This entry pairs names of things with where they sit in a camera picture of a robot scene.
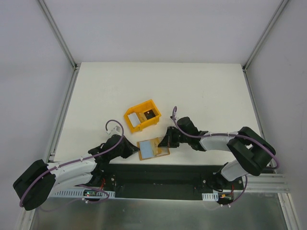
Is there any orange leather card holder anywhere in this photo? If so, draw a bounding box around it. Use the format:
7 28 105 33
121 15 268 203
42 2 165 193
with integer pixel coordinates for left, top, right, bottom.
137 137 170 161

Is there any yellow plastic bin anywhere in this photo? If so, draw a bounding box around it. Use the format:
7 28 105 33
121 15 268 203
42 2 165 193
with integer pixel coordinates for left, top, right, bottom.
124 99 161 133

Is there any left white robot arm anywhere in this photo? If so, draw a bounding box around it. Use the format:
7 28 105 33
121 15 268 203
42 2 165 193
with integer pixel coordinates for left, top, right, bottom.
13 134 139 211

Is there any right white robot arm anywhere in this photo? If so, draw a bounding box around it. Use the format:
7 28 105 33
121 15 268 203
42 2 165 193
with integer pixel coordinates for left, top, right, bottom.
158 117 279 189

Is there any grey credit card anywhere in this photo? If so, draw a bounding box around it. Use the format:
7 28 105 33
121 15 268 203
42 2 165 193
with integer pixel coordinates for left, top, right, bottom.
128 113 141 127

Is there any black credit card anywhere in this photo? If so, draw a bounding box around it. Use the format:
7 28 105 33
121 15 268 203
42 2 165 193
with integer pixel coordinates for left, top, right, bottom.
143 109 156 120

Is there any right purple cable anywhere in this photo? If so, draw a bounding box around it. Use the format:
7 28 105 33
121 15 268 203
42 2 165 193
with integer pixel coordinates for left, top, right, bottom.
172 106 281 211

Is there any purple cable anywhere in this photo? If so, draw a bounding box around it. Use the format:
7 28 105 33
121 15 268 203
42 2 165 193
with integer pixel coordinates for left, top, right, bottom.
172 106 281 211
19 119 125 211

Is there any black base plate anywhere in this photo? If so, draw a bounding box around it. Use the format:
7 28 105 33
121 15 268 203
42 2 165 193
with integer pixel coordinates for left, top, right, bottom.
74 162 245 199

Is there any left white cable duct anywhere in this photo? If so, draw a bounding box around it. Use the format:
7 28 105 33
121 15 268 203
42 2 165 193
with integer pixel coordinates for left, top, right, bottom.
51 188 115 199

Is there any white cable duct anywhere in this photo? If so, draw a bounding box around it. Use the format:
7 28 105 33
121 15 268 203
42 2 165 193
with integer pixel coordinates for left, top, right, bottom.
51 188 115 199
202 193 219 202

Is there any right white cable duct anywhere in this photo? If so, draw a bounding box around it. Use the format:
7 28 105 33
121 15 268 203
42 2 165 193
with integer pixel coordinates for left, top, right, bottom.
202 193 219 202

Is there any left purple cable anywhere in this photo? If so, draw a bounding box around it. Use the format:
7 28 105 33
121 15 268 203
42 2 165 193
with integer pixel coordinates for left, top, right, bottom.
19 119 125 211

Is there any right aluminium rail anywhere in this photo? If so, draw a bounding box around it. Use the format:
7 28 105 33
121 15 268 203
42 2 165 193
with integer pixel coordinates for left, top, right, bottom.
246 173 290 193

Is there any right aluminium frame post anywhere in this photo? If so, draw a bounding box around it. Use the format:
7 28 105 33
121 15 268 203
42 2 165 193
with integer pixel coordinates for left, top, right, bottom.
241 0 292 71

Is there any aluminium frame post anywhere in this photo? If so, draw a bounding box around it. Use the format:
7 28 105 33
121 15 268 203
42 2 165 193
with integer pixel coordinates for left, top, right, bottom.
37 0 81 70
241 0 292 71

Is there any left aluminium frame post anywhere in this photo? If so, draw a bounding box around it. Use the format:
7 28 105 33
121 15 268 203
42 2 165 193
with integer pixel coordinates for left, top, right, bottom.
37 0 81 70

